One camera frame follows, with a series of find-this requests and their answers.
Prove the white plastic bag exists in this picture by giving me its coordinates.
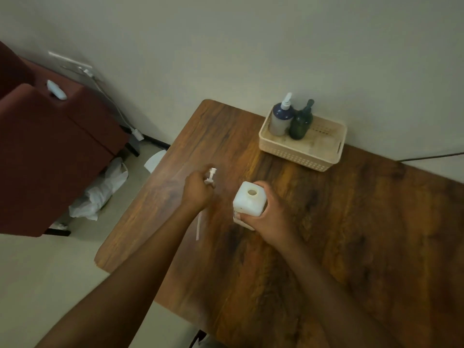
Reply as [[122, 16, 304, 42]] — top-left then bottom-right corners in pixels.
[[69, 157, 130, 221]]

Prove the large white soap bottle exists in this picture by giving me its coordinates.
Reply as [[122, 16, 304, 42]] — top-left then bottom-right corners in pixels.
[[232, 181, 268, 232]]

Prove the person's left forearm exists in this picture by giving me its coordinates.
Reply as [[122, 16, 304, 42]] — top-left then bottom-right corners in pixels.
[[36, 204, 203, 348]]

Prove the white sheet on floor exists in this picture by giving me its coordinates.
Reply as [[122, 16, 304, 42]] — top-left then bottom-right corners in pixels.
[[143, 149, 167, 174]]

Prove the person's right forearm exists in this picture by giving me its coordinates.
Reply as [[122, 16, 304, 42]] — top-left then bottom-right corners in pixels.
[[282, 239, 403, 348]]

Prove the dark teal transparent bottle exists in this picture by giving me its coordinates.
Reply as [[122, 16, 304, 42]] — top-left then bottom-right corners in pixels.
[[288, 108, 314, 141]]

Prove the person's left hand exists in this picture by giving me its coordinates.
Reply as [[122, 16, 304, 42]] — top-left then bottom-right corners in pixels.
[[180, 169, 216, 215]]

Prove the beige plastic basket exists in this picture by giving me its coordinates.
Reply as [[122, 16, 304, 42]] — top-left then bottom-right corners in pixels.
[[258, 106, 348, 173]]

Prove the black wall cable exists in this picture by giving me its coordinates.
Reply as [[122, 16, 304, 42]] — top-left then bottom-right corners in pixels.
[[398, 152, 464, 163]]

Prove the white adapter cable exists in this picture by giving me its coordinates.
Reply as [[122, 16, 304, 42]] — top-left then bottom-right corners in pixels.
[[83, 70, 135, 131]]

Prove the light blue small object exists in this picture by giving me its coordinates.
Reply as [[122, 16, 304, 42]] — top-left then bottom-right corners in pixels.
[[46, 80, 68, 101]]

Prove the white pump head long tube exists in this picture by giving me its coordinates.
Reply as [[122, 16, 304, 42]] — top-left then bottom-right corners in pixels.
[[195, 167, 218, 242]]

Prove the maroon sofa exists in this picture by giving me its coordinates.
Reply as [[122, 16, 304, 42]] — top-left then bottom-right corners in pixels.
[[0, 40, 131, 238]]

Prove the person's right hand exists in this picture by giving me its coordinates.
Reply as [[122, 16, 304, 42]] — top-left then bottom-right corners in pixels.
[[236, 180, 302, 251]]

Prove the blue and white bottle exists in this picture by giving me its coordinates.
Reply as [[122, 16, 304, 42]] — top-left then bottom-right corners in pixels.
[[268, 102, 296, 137]]

